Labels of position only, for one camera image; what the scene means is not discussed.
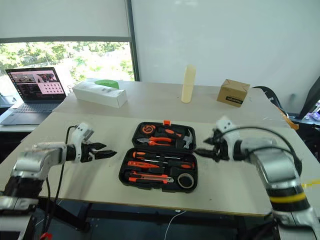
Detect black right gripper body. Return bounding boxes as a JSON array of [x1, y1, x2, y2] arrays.
[[211, 128, 231, 162]]

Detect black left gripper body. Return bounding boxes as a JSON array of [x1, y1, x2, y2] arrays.
[[81, 141, 98, 163]]

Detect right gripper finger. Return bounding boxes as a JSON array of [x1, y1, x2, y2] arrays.
[[194, 148, 216, 159], [203, 136, 219, 146]]

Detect long thin-shaft orange screwdriver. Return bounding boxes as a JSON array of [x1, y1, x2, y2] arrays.
[[144, 159, 195, 171]]

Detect short thick-shaft orange screwdriver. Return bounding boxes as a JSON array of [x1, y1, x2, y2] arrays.
[[132, 150, 181, 161]]

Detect orange voltage tester pen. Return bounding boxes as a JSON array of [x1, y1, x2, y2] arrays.
[[127, 160, 161, 169]]

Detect black electrical tape roll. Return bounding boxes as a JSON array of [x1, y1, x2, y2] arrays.
[[177, 172, 196, 189]]

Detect orange black utility knife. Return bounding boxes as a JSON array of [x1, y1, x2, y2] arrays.
[[128, 170, 175, 184]]

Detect black tool case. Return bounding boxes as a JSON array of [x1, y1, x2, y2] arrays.
[[118, 119, 199, 194]]

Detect orange black tape measure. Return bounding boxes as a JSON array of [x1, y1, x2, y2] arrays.
[[141, 123, 156, 135]]

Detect long white carton box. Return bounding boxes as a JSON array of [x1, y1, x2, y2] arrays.
[[72, 81, 128, 109]]

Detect small brown cardboard box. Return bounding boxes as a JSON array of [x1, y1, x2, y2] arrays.
[[216, 78, 251, 108]]

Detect tall cream plastic bottle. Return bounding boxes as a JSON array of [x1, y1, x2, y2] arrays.
[[180, 64, 197, 103]]

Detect green round lid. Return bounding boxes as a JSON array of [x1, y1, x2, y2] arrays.
[[94, 79, 120, 90]]

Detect black open laptop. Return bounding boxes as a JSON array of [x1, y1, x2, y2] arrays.
[[0, 66, 68, 126]]

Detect black chair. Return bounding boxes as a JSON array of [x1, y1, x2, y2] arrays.
[[252, 86, 291, 119]]

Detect white roller blind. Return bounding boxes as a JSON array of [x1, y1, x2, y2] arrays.
[[0, 0, 133, 44]]

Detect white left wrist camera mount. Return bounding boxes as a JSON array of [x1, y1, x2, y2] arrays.
[[72, 122, 96, 163]]

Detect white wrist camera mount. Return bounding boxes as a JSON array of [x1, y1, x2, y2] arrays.
[[216, 115, 241, 151], [72, 122, 96, 163]]

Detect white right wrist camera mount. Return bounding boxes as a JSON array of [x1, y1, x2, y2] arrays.
[[216, 115, 241, 151]]

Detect claw hammer orange black handle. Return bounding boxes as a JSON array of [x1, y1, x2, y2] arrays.
[[157, 126, 195, 151]]

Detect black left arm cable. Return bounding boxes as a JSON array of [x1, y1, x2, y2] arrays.
[[44, 125, 77, 235]]

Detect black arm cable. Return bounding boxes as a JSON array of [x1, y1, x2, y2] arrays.
[[44, 125, 77, 235], [234, 126, 303, 176]]

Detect orange handled pliers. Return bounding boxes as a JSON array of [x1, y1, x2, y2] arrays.
[[136, 136, 173, 147]]

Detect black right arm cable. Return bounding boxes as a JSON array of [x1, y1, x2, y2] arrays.
[[234, 126, 303, 176]]

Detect black metal table frame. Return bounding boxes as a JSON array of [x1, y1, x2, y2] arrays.
[[32, 197, 275, 240]]

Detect white hanging cable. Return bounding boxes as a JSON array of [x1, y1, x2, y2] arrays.
[[167, 209, 187, 240]]

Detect black window post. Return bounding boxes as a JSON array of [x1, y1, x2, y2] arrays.
[[124, 0, 141, 82]]

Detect black slanted frame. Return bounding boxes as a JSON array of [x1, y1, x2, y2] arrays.
[[298, 76, 320, 120]]

